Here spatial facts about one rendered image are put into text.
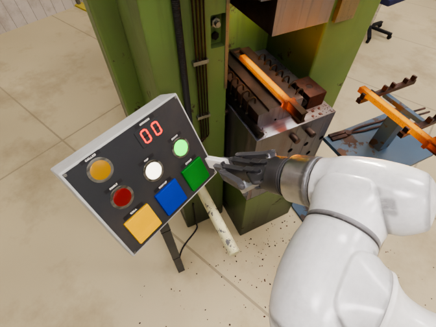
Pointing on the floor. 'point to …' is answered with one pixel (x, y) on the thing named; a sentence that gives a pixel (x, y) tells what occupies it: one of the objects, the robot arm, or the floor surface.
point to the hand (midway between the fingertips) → (218, 163)
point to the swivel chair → (380, 21)
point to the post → (172, 247)
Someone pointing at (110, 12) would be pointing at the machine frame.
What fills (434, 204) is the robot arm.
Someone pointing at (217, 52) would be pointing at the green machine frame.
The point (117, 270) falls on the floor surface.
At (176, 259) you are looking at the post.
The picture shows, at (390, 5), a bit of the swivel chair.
